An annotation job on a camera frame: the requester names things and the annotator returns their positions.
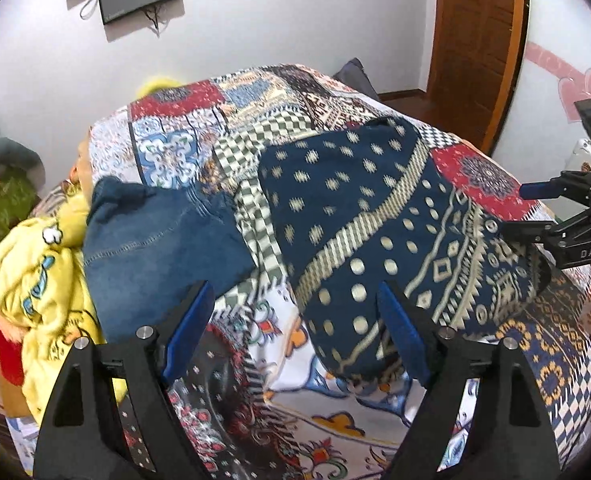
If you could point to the green cloth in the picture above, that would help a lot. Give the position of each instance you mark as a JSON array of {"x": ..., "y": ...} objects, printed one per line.
[{"x": 5, "y": 205}]

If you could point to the white appliance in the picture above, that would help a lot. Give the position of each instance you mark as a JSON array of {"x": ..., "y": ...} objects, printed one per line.
[{"x": 581, "y": 154}]

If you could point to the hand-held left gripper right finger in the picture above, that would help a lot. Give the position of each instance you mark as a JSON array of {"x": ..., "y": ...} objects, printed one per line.
[{"x": 400, "y": 325}]

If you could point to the blue denim jeans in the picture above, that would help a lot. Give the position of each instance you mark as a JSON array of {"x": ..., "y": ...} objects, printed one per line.
[{"x": 165, "y": 250}]

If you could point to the yellow plush toy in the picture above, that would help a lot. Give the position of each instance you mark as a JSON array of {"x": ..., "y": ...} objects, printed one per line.
[{"x": 158, "y": 85}]

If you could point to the pink heart wall decal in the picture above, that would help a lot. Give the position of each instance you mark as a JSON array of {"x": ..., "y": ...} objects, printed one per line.
[{"x": 580, "y": 87}]

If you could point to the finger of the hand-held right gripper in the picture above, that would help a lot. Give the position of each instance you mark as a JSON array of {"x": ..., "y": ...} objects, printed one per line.
[
  {"x": 540, "y": 189},
  {"x": 525, "y": 231}
]

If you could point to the dark grey cushion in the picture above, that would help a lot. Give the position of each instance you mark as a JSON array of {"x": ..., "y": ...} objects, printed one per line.
[{"x": 10, "y": 152}]

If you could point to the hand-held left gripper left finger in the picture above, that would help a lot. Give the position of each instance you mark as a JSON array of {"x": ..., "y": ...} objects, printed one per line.
[{"x": 190, "y": 330}]

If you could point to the patchwork printed blanket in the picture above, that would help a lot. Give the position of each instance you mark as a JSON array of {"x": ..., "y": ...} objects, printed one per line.
[{"x": 275, "y": 105}]

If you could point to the wooden door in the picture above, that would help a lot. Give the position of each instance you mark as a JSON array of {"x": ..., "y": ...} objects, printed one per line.
[{"x": 470, "y": 35}]

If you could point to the navy patterned garment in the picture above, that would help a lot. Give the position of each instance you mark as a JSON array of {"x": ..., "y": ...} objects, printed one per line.
[{"x": 375, "y": 220}]

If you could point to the yellow printed garment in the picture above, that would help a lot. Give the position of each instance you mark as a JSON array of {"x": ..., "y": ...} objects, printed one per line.
[{"x": 35, "y": 270}]

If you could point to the grey purple backpack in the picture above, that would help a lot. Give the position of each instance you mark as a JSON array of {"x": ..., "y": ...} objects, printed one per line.
[{"x": 358, "y": 77}]

